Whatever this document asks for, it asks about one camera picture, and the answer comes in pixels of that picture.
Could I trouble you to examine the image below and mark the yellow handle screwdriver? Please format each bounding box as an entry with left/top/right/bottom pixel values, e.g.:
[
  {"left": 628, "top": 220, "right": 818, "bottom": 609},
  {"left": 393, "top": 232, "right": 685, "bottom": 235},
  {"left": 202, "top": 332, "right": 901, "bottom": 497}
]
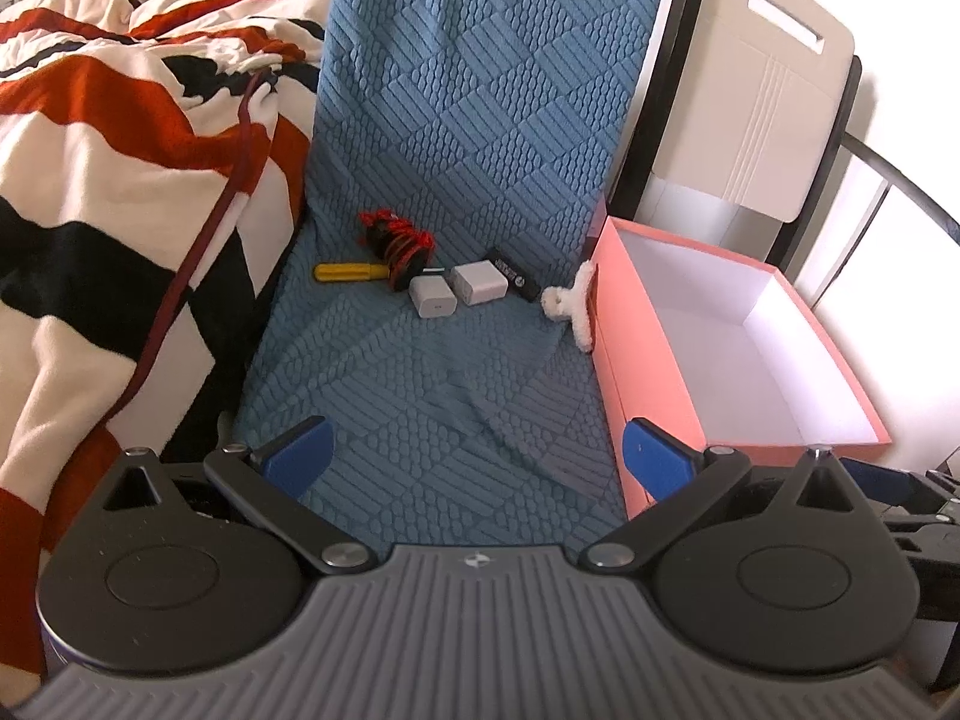
[{"left": 313, "top": 263, "right": 391, "bottom": 283}]

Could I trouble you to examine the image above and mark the small white charger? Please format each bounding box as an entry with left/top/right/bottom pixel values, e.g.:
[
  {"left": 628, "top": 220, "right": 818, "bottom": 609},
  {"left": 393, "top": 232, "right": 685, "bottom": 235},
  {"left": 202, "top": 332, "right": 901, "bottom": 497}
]
[{"left": 409, "top": 275, "right": 457, "bottom": 319}]

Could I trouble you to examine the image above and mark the black rectangular stick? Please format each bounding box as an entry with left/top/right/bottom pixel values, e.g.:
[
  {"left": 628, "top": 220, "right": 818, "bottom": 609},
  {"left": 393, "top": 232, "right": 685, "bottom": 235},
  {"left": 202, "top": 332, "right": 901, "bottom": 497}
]
[{"left": 487, "top": 247, "right": 542, "bottom": 302}]

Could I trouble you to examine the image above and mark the red black hair claw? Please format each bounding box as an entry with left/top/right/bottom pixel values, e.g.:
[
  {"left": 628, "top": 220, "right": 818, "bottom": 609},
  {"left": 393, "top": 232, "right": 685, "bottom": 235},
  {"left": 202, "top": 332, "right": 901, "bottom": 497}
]
[{"left": 358, "top": 208, "right": 436, "bottom": 291}]

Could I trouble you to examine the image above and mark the large white charger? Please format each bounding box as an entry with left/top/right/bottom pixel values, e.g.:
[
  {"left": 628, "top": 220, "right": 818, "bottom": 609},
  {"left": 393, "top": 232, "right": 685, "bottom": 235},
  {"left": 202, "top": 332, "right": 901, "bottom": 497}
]
[{"left": 449, "top": 260, "right": 509, "bottom": 305}]

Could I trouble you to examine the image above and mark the pink cardboard box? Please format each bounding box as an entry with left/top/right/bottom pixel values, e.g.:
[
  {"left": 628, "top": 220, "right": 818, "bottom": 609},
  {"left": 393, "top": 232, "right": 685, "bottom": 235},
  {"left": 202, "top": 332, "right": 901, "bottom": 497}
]
[{"left": 590, "top": 218, "right": 890, "bottom": 465}]

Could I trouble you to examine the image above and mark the blue textured sofa cover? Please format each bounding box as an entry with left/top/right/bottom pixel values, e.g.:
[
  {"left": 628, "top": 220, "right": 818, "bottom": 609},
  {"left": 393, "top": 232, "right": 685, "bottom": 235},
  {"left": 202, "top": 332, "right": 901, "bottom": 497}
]
[{"left": 235, "top": 0, "right": 661, "bottom": 551}]

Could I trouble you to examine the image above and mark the cream folding chair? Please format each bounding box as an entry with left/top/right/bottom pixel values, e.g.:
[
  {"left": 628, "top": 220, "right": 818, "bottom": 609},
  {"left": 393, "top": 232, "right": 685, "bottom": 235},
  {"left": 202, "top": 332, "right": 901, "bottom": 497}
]
[{"left": 607, "top": 0, "right": 862, "bottom": 270}]

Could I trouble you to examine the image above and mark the red white black blanket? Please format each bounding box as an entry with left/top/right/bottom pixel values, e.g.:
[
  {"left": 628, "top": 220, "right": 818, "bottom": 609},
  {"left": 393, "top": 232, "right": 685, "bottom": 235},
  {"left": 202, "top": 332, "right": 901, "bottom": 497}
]
[{"left": 2, "top": 0, "right": 331, "bottom": 706}]

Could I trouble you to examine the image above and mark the black metal rail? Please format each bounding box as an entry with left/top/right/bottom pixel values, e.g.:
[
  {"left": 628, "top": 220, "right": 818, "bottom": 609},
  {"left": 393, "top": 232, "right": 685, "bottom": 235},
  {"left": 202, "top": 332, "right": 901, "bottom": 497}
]
[{"left": 805, "top": 130, "right": 960, "bottom": 309}]

